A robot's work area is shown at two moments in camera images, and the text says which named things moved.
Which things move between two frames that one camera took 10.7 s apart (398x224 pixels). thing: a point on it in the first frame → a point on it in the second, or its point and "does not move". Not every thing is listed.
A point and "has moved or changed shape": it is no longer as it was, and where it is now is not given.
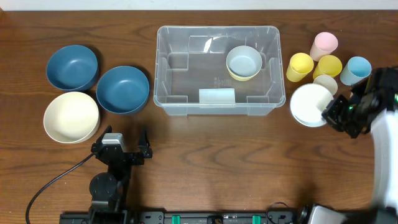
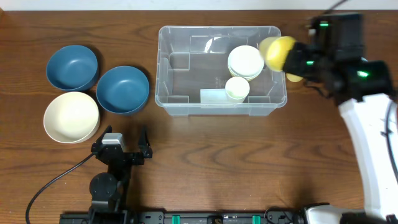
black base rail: x=200 y=217 does not move
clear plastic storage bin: x=191 y=77 does not move
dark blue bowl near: x=122 y=89 does not move
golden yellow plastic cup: x=328 y=65 has moved or changed shape
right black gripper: x=332 y=116 → x=296 y=58
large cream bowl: x=71 y=117 does not move
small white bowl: x=308 y=102 → x=246 y=61
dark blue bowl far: x=73 y=67 does not move
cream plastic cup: x=328 y=82 has moved or changed shape
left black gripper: x=143 y=150 does not move
